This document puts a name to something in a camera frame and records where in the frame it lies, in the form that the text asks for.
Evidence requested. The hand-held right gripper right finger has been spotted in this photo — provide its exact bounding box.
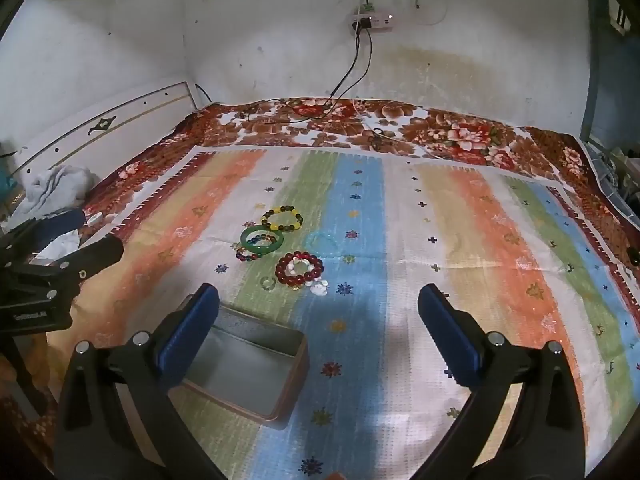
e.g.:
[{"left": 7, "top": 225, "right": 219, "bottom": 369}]
[{"left": 417, "top": 283, "right": 586, "bottom": 480}]

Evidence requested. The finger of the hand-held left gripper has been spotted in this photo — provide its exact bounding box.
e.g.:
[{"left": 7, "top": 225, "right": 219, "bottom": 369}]
[{"left": 30, "top": 236, "right": 125, "bottom": 286}]

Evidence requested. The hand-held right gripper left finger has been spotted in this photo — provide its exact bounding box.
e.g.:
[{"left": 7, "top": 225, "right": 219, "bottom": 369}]
[{"left": 54, "top": 282, "right": 236, "bottom": 480}]

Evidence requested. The rectangular metal tin box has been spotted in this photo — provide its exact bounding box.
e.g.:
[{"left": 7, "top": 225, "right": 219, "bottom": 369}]
[{"left": 170, "top": 305, "right": 309, "bottom": 430}]

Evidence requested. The multicolour bead bracelet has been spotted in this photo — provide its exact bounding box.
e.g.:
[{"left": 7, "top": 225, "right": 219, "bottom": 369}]
[{"left": 235, "top": 230, "right": 278, "bottom": 262}]

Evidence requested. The green jade bangle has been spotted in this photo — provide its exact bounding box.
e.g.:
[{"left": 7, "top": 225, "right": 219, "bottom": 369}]
[{"left": 241, "top": 226, "right": 285, "bottom": 251}]

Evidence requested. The red bead bracelet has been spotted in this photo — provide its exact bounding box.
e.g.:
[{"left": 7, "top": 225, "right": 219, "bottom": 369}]
[{"left": 275, "top": 251, "right": 325, "bottom": 288}]

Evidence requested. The yellow and dark bead bracelet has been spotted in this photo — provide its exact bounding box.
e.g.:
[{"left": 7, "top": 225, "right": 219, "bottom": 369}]
[{"left": 261, "top": 203, "right": 305, "bottom": 235}]

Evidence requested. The clear pale blue bangle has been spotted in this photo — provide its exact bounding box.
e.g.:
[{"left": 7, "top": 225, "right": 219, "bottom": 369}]
[{"left": 306, "top": 231, "right": 337, "bottom": 252}]

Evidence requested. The dark blue cloth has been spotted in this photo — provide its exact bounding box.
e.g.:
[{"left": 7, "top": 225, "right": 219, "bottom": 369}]
[{"left": 30, "top": 209, "right": 87, "bottom": 251}]

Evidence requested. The grey white cloth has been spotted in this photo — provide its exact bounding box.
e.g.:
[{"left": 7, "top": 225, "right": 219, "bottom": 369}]
[{"left": 10, "top": 165, "right": 98, "bottom": 221}]

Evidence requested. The striped pastel mat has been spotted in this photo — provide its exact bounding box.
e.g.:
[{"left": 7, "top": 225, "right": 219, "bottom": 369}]
[{"left": 112, "top": 146, "right": 640, "bottom": 480}]

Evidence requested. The teal object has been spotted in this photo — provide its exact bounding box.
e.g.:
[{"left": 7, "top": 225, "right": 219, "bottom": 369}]
[{"left": 0, "top": 152, "right": 27, "bottom": 207}]

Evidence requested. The white headboard with gold trim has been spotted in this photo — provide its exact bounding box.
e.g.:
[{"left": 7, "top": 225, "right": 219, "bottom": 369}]
[{"left": 0, "top": 81, "right": 193, "bottom": 221}]

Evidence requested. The brown floral blanket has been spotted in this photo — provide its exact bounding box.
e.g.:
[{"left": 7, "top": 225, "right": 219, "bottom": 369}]
[{"left": 0, "top": 97, "right": 640, "bottom": 466}]

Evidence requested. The grey plastic crate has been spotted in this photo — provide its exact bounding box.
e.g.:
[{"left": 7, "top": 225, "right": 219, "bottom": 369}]
[{"left": 585, "top": 140, "right": 640, "bottom": 223}]

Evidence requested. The white power strip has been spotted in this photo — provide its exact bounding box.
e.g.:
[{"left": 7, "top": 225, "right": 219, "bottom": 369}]
[{"left": 348, "top": 12, "right": 396, "bottom": 32}]

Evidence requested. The white cable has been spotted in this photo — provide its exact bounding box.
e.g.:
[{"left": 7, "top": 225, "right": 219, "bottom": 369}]
[{"left": 351, "top": 99, "right": 443, "bottom": 159}]

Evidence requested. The black power cable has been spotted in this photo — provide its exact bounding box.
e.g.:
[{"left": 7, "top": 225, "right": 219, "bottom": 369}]
[{"left": 267, "top": 27, "right": 373, "bottom": 122}]

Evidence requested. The blue door frame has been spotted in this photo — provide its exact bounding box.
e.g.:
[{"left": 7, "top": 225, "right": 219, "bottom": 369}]
[{"left": 580, "top": 0, "right": 640, "bottom": 147}]

